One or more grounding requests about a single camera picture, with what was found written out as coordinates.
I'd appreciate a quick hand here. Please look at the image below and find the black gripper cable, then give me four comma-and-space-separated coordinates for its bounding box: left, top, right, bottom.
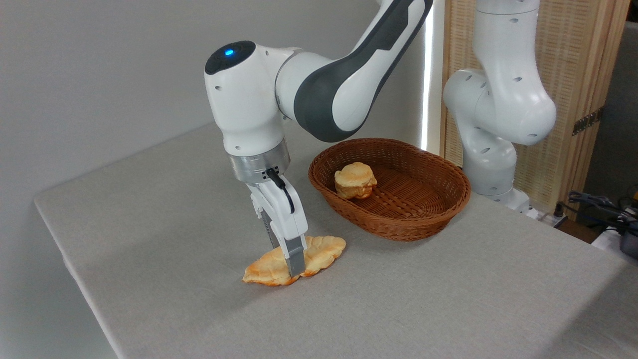
266, 168, 296, 214

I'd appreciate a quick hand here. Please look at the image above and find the black cable bundle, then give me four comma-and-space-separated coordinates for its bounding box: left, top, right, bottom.
557, 191, 638, 235

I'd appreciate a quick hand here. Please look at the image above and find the brown oval wicker basket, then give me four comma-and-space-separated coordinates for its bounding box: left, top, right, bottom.
308, 138, 472, 242

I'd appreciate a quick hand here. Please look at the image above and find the small round bread roll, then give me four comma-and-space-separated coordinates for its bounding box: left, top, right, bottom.
334, 162, 378, 200

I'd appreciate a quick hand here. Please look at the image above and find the grey tablecloth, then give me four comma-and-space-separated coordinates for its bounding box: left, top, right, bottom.
32, 121, 638, 359

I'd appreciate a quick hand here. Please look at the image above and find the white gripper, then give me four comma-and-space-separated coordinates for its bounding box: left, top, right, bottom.
248, 175, 309, 278

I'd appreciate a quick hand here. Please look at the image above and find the long braided bread loaf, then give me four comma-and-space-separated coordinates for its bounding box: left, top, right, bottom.
243, 235, 347, 287

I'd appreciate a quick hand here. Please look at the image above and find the wooden folding screen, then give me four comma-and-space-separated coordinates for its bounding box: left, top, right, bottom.
440, 0, 631, 220

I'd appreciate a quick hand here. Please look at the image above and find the black metal screen hinge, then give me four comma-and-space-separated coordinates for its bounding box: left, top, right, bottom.
572, 107, 605, 136

